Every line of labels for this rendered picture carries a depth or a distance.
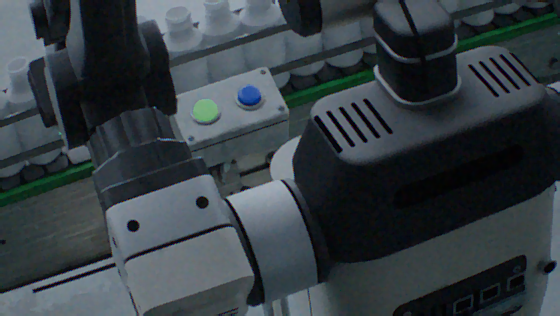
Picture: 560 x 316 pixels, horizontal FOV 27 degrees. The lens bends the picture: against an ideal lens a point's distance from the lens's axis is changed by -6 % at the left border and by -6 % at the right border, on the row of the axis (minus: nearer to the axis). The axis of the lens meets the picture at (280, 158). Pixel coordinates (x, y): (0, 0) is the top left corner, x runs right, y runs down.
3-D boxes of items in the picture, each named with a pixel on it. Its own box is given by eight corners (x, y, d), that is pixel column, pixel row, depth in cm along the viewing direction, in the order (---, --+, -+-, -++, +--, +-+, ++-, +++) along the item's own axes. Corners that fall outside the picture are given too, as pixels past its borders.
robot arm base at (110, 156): (212, 171, 94) (208, 224, 105) (176, 80, 97) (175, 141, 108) (103, 208, 92) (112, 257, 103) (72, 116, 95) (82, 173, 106)
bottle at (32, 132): (70, 142, 175) (43, 51, 165) (54, 169, 171) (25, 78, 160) (36, 139, 177) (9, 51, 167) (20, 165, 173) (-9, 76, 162)
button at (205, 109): (212, 100, 160) (212, 94, 159) (220, 119, 159) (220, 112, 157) (190, 108, 159) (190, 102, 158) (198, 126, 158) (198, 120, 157)
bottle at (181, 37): (165, 111, 178) (146, 17, 168) (192, 89, 182) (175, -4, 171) (196, 124, 175) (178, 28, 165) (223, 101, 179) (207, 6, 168)
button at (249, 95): (256, 86, 161) (256, 80, 160) (264, 104, 160) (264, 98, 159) (234, 93, 161) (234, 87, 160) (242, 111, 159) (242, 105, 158)
